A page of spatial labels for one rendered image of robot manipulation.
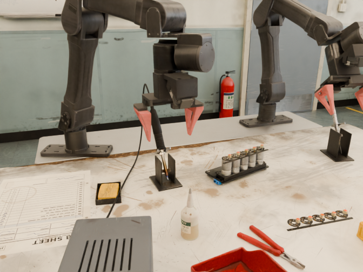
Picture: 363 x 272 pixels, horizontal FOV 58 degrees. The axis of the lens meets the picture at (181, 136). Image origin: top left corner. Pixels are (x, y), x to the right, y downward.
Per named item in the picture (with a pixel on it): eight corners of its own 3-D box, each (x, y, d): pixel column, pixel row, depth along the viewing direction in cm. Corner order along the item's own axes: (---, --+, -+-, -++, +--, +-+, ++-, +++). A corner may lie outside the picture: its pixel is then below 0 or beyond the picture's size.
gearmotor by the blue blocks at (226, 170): (219, 176, 81) (219, 157, 79) (226, 173, 82) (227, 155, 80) (225, 179, 79) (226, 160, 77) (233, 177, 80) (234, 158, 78)
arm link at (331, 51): (358, 60, 90) (353, 38, 92) (343, 57, 88) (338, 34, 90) (338, 71, 96) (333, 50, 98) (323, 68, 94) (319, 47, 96)
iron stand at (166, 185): (175, 189, 84) (167, 153, 86) (186, 185, 76) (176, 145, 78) (152, 194, 81) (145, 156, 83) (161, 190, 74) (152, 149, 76)
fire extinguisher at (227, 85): (216, 119, 369) (219, 70, 349) (229, 117, 373) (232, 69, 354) (222, 122, 355) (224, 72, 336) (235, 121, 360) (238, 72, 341)
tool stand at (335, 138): (340, 164, 98) (334, 129, 101) (361, 158, 89) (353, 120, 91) (322, 165, 97) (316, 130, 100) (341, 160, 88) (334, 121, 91)
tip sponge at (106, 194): (98, 188, 77) (96, 182, 77) (121, 186, 78) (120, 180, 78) (95, 205, 70) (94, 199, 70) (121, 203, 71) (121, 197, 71)
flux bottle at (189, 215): (181, 229, 63) (181, 183, 59) (199, 229, 63) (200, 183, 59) (180, 240, 60) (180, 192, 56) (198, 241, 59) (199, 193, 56)
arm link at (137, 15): (192, 3, 65) (92, -21, 80) (163, 2, 59) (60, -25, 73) (182, 63, 71) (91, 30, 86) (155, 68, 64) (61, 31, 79)
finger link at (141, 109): (175, 142, 71) (174, 100, 68) (143, 148, 68) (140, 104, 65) (165, 133, 77) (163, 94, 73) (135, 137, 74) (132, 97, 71)
